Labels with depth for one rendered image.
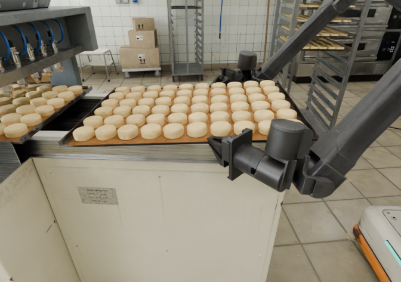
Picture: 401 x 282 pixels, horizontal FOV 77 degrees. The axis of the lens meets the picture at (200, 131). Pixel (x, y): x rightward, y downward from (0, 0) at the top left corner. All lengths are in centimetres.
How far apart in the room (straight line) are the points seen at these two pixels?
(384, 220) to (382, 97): 108
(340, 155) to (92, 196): 64
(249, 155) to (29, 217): 62
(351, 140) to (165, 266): 74
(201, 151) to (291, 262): 102
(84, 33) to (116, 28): 356
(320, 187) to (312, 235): 121
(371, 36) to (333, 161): 411
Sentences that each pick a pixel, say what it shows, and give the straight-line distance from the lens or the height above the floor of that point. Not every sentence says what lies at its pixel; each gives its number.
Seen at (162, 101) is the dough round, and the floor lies 94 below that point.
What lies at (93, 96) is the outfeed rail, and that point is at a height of 90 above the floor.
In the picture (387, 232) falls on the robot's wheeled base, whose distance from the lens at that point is 149.
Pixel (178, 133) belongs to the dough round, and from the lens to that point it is 59.
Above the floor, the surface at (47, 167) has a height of 81.
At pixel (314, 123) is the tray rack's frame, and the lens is 259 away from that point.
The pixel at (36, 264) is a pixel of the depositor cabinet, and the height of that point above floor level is 55.
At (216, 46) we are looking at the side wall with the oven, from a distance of 469.
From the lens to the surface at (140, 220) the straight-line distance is 83.
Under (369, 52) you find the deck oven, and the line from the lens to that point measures 459.
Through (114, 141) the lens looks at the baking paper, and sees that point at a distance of 64.
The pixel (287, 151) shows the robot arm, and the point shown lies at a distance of 45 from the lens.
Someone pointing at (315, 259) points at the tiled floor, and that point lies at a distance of 159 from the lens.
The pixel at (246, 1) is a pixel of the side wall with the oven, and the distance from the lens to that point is 472.
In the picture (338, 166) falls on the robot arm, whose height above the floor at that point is 96.
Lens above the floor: 122
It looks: 29 degrees down
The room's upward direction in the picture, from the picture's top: straight up
